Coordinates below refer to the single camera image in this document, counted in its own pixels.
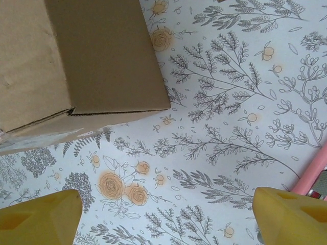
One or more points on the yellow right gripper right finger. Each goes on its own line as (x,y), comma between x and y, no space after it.
(293,222)

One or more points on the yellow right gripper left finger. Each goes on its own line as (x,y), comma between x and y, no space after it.
(35,222)

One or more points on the pink utility knife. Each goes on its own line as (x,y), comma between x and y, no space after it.
(310,169)

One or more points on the tall brown cardboard box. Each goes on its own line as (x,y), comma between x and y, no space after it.
(102,63)

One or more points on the floral white tablecloth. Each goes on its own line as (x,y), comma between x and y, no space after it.
(217,140)

